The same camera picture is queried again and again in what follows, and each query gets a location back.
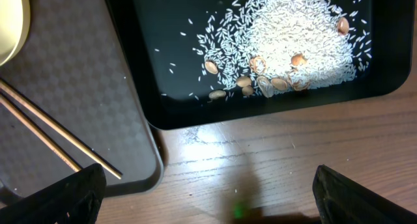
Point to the wooden chopstick left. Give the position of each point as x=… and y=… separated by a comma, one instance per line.
x=39, y=133

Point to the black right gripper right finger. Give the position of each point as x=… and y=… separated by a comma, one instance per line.
x=340, y=200

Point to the yellow round plate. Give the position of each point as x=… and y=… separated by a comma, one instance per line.
x=15, y=24

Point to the black waste tray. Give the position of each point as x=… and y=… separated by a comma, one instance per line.
x=159, y=37

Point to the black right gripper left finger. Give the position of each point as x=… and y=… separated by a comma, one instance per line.
x=74, y=199

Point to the rice and nutshell pile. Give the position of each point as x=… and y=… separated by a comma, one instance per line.
x=270, y=47

